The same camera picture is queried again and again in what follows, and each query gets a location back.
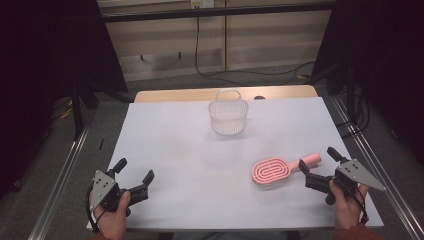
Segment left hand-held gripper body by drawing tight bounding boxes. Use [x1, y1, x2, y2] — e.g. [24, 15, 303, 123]
[89, 169, 132, 217]

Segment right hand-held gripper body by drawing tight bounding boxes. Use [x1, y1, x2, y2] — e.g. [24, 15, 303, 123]
[325, 159, 387, 205]

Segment pink hairbrush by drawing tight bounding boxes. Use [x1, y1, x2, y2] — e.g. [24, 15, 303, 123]
[251, 152, 322, 186]

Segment white plastic basket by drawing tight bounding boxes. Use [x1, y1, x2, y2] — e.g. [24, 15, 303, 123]
[208, 88, 250, 137]

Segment person's left hand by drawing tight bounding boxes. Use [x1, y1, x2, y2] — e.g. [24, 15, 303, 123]
[89, 191, 132, 240]

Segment person's right hand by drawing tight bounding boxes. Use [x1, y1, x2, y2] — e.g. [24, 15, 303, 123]
[328, 181, 369, 231]

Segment black metal stand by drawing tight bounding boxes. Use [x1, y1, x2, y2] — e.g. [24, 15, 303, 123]
[70, 79, 99, 141]

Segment wooden table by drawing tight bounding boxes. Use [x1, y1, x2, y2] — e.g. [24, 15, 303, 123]
[133, 84, 319, 104]

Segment black curtain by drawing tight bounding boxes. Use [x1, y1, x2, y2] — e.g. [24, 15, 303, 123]
[311, 0, 424, 165]
[0, 0, 130, 201]

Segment black horizontal bar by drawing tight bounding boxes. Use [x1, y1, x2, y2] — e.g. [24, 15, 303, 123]
[99, 1, 336, 24]

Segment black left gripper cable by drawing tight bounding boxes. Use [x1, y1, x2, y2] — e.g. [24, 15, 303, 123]
[85, 185, 102, 234]

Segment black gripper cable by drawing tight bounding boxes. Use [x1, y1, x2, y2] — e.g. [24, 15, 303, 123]
[346, 185, 370, 225]
[85, 185, 102, 234]

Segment metal floor rail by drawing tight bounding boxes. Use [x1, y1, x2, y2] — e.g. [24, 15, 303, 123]
[27, 123, 92, 240]
[330, 95, 424, 240]

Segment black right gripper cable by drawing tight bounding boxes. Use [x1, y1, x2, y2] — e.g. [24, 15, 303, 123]
[346, 185, 370, 225]

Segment bundle of black cables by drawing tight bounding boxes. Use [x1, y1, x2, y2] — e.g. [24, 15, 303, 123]
[335, 84, 372, 139]

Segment yellow floor cables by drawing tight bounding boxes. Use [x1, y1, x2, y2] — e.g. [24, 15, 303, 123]
[54, 99, 75, 120]

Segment long black floor cable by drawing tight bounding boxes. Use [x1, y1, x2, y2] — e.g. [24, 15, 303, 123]
[194, 15, 316, 87]

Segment white wall outlet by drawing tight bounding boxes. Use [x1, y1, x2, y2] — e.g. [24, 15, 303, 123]
[190, 0, 215, 10]

